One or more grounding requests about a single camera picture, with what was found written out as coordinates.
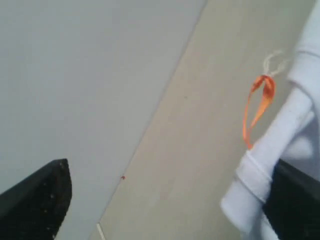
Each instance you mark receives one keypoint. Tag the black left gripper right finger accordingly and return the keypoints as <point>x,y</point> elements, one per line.
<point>293,205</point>

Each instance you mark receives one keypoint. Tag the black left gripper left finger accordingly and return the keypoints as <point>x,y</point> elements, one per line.
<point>35,208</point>

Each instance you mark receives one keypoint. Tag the white t-shirt red lettering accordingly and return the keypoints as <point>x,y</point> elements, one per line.
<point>293,136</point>

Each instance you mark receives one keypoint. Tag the orange plastic tag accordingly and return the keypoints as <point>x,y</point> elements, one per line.
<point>267,97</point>

